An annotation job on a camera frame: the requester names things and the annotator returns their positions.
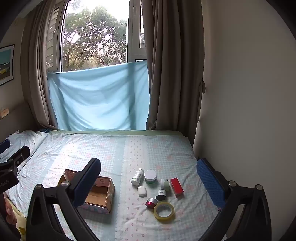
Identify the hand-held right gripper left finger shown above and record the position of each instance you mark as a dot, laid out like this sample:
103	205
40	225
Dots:
89	183

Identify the small white case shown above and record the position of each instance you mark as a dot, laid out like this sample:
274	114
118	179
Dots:
142	191

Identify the yellow tape roll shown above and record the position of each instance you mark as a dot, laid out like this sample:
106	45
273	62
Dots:
164	218

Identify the white printed pillow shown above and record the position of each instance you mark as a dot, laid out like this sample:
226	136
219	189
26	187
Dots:
23	139

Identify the window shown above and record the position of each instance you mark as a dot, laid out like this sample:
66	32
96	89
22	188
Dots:
136	34

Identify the dark blue checked item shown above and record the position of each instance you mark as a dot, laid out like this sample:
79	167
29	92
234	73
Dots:
45	130

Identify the brown curtain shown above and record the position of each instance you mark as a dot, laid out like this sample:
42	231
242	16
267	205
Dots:
173	69
37	69

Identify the checked floral bed sheet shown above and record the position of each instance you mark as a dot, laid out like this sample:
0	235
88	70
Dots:
138	148

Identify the black jar white label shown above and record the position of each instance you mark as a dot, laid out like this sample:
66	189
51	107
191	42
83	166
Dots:
161	197

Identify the light blue cloth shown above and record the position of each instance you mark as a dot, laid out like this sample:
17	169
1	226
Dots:
99	97

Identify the yellow cloth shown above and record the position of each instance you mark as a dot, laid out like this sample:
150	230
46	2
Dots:
19	227

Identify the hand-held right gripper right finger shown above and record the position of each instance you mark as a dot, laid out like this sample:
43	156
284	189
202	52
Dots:
210	183

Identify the pale green white jar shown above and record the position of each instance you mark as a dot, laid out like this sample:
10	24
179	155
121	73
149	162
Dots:
165	184

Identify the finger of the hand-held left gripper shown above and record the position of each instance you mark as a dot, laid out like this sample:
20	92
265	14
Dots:
4	144
19	154

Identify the white pill bottle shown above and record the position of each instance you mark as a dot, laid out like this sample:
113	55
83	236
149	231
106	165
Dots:
137	177

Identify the wall poster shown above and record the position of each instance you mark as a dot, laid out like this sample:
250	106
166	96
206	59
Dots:
5	64

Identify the cardboard box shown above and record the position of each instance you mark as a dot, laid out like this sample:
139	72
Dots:
101	197

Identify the red box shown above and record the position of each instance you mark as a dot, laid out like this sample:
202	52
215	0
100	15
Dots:
176	188

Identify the red jar silver lid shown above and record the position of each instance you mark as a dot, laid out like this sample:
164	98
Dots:
150	203

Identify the white lid green jar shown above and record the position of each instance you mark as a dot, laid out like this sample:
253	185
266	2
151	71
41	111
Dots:
150	175

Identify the small wooden block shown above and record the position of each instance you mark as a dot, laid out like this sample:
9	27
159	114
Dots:
4	112

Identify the beige headboard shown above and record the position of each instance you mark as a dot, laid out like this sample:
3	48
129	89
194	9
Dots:
16	118

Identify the person's left hand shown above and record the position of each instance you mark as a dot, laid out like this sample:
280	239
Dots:
10	210

